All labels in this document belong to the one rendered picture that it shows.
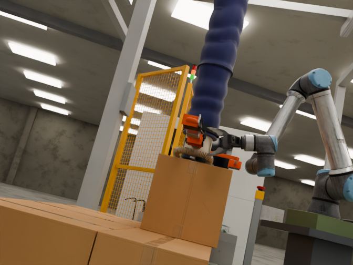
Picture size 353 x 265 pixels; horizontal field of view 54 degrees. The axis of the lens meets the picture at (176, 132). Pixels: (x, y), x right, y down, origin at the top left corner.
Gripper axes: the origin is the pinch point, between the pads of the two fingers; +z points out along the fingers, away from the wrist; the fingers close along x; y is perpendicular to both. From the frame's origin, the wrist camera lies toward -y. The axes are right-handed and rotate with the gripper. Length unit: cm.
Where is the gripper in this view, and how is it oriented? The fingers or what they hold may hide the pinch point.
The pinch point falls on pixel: (206, 141)
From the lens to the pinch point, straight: 183.8
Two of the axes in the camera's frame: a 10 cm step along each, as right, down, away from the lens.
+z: -10.0, -0.2, 0.5
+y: 0.5, 2.2, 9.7
